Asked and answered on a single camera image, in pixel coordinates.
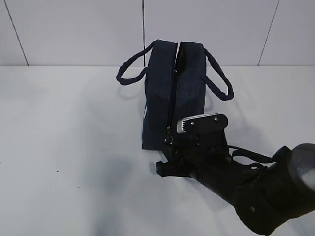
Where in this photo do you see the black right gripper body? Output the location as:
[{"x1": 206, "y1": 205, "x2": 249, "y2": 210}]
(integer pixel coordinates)
[{"x1": 156, "y1": 144, "x2": 204, "y2": 178}]

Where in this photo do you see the dark navy lunch bag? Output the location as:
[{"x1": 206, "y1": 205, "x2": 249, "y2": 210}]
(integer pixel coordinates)
[{"x1": 116, "y1": 40, "x2": 234, "y2": 150}]

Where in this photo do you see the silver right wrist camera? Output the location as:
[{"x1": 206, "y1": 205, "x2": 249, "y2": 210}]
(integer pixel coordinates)
[{"x1": 177, "y1": 113, "x2": 228, "y2": 134}]

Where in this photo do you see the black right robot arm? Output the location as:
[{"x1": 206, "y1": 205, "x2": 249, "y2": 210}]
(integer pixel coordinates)
[{"x1": 156, "y1": 143, "x2": 315, "y2": 236}]

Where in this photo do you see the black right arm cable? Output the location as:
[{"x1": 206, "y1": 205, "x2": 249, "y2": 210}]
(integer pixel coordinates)
[{"x1": 227, "y1": 145, "x2": 278, "y2": 170}]

